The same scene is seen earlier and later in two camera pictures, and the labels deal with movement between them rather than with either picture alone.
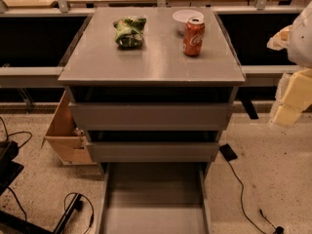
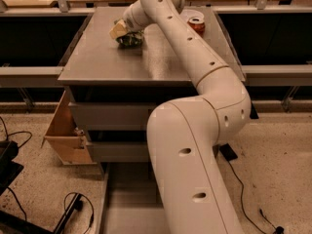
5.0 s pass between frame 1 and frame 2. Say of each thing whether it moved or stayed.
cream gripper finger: moved
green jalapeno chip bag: stayed
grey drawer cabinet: stayed
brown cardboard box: stayed
